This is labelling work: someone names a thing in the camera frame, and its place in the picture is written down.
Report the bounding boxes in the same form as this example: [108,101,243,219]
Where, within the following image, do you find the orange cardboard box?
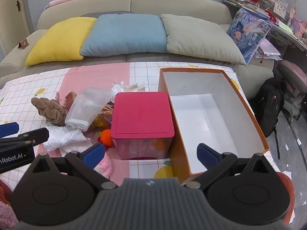
[158,67,270,185]

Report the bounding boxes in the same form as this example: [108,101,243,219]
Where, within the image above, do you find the dark striped cloth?
[80,10,135,18]

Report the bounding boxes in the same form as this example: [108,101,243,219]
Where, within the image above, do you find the orange knitted toy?
[97,129,116,147]

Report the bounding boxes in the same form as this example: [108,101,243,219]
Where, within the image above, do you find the beige pillow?
[160,14,247,66]

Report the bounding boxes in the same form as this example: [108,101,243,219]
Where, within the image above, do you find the red fluffy cloth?
[276,172,296,224]

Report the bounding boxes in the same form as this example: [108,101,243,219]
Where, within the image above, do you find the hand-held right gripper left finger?
[31,142,118,190]

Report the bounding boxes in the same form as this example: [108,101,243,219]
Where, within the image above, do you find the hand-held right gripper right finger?
[185,143,276,190]

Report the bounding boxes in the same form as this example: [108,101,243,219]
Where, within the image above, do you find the beige sofa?
[0,0,275,100]

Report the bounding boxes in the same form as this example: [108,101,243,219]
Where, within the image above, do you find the white slipper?
[43,125,93,158]

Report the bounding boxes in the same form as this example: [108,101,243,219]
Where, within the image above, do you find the crinkled clear packets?
[110,81,150,94]

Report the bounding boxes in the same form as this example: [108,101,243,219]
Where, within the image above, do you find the blue printed pillow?
[226,8,274,64]

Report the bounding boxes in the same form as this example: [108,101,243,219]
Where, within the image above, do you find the pink lid plastic box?
[111,91,175,161]

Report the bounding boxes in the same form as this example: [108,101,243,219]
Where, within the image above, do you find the brown plush toy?
[31,97,68,127]

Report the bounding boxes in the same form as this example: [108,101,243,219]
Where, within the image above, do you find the pink fluffy cloth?
[0,180,19,226]

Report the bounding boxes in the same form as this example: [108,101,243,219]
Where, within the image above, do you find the orange patterned packet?
[92,102,115,128]

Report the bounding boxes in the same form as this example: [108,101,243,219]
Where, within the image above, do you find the checked pink mat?
[0,62,295,223]

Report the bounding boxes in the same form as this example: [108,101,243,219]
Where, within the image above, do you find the pink knitted hat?
[92,152,113,179]

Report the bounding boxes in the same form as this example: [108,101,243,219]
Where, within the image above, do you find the translucent plastic container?
[64,87,116,132]

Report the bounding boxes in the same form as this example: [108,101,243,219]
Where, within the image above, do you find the pink plastic folder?
[255,39,281,61]

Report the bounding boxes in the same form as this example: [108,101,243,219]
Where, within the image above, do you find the black backpack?
[249,77,287,137]

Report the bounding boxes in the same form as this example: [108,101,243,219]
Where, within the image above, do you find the yellow pillow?
[25,17,97,67]

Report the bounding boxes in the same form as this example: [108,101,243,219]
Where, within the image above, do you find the pink office chair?
[279,60,307,122]

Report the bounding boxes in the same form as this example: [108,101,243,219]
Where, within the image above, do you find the cluttered desk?
[223,0,307,54]

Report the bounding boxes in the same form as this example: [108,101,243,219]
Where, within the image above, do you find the cream door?
[0,0,31,61]

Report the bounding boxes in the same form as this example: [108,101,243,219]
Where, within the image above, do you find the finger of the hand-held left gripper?
[0,127,50,149]
[0,122,20,138]

